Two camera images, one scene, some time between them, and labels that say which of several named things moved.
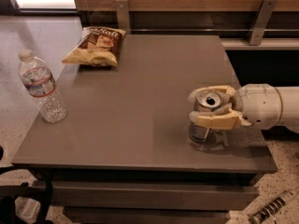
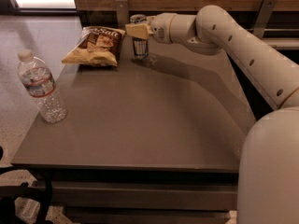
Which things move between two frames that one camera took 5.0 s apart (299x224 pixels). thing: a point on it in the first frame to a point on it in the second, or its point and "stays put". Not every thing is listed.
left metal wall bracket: x=122 y=11 stays put
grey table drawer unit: x=153 y=196 stays put
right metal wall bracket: x=264 y=14 stays put
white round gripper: x=259 y=105 to x=161 y=27
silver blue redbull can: x=207 y=100 to x=140 y=46
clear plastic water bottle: x=39 y=81 stays put
